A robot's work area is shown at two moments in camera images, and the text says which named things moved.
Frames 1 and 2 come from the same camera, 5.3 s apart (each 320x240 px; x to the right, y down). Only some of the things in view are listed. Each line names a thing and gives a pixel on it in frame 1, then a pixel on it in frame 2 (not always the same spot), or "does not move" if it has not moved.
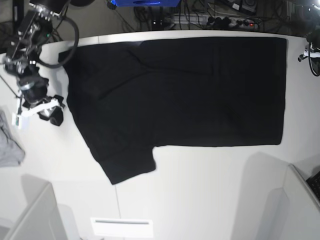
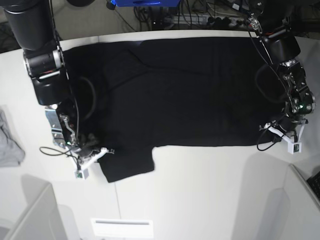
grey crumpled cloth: x=11 y=154 does not move
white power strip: x=227 y=22 does not move
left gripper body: x=33 y=88 to x=85 y=152
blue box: x=146 y=3 does not move
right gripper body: x=312 y=52 to x=289 y=129
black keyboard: x=314 y=182 does not move
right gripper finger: x=301 y=57 to x=267 y=125
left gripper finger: x=60 y=99 to x=104 y=150
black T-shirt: x=130 y=97 does not move
